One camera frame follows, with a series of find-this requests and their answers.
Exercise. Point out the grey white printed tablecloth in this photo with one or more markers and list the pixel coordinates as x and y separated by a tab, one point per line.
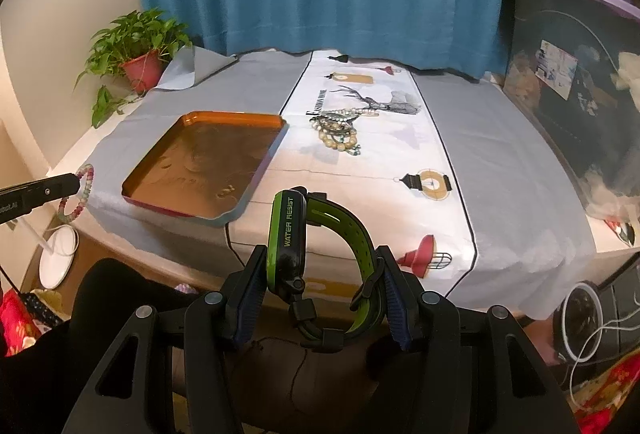
500	163

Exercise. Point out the potted green plant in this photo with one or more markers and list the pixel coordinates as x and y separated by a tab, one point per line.
135	33

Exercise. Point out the white round lamp base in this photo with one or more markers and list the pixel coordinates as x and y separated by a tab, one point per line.
60	259

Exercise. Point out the green black sport watch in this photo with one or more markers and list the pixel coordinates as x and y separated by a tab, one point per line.
285	239

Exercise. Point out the red patterned cloth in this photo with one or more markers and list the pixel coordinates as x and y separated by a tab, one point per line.
15	324

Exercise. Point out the dark transparent storage box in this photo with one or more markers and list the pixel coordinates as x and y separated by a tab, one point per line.
575	138

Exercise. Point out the red floral fabric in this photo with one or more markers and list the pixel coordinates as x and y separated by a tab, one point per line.
615	394

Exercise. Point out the pearl strand with clasp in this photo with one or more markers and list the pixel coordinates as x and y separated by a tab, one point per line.
362	113

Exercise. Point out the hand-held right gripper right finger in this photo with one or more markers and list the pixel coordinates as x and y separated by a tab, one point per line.
396	309

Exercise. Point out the dark blue dotted cloth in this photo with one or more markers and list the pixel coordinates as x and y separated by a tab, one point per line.
42	309

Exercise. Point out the orange metal tray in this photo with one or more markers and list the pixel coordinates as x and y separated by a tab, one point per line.
200	163

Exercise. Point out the white lamp stem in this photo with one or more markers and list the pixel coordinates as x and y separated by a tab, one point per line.
35	238

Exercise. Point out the black chair back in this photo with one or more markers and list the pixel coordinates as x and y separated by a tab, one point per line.
100	304

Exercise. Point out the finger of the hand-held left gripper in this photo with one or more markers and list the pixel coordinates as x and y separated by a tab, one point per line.
50	189

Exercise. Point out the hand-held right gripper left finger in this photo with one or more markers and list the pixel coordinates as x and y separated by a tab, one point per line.
250	299

